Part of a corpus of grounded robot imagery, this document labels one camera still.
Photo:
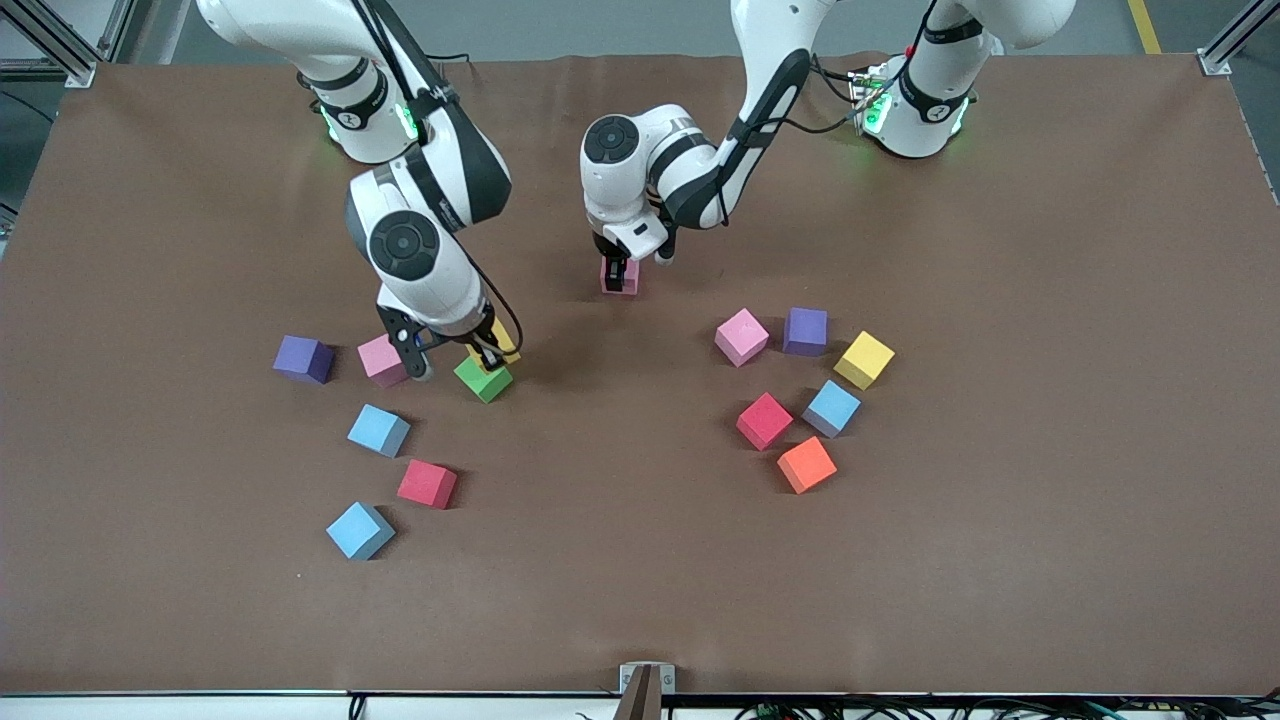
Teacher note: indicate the blue foam cube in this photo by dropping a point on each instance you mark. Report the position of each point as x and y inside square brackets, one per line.
[378, 430]
[358, 530]
[831, 408]

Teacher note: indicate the green foam cube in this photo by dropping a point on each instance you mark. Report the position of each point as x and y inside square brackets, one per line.
[485, 385]

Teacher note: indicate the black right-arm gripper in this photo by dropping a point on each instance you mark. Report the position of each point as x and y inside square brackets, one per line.
[481, 342]

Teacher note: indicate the aluminium frame post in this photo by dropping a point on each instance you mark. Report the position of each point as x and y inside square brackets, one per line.
[1213, 62]
[80, 75]

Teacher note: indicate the pink foam cube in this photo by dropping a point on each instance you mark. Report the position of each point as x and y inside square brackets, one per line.
[741, 336]
[634, 285]
[378, 362]

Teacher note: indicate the orange foam cube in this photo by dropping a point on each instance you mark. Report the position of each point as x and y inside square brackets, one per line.
[806, 465]

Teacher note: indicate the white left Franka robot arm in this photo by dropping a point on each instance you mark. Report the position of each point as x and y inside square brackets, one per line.
[700, 170]

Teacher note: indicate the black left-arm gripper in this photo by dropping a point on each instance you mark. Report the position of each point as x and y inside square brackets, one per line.
[616, 266]

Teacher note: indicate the white table edge rail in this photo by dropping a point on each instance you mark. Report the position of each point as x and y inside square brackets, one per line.
[200, 708]

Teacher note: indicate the brown table cover sheet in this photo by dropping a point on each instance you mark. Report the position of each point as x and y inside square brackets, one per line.
[640, 560]

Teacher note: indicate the red foam cube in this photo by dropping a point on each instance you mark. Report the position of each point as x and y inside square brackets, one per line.
[764, 420]
[426, 484]

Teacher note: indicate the purple foam cube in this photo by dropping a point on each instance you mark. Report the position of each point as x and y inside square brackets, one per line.
[300, 358]
[805, 330]

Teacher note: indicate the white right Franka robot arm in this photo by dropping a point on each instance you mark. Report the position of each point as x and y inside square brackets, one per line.
[440, 190]

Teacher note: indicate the yellow foam cube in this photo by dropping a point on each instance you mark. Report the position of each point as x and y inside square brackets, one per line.
[864, 359]
[510, 342]

